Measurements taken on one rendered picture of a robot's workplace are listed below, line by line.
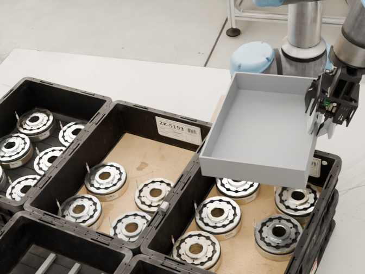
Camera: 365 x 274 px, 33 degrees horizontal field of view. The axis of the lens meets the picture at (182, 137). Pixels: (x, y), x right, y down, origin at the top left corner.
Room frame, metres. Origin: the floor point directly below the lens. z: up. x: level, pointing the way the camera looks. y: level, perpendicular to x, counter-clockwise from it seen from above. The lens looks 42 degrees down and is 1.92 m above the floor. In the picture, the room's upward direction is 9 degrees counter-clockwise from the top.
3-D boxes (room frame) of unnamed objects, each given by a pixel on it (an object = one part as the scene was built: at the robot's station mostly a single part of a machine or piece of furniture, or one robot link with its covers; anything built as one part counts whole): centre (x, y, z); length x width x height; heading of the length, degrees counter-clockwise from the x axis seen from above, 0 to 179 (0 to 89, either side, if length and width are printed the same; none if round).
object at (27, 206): (1.02, 0.14, 0.92); 0.40 x 0.30 x 0.02; 147
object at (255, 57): (1.34, -0.22, 0.89); 0.13 x 0.12 x 0.14; 88
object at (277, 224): (0.81, -0.17, 0.86); 0.05 x 0.05 x 0.01
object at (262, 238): (0.81, -0.17, 0.86); 0.10 x 0.10 x 0.01
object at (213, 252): (0.80, 0.01, 0.86); 0.10 x 0.10 x 0.01
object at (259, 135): (0.92, -0.17, 1.07); 0.27 x 0.20 x 0.05; 156
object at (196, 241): (0.80, 0.01, 0.86); 0.05 x 0.05 x 0.01
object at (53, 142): (1.18, 0.39, 0.87); 0.40 x 0.30 x 0.11; 147
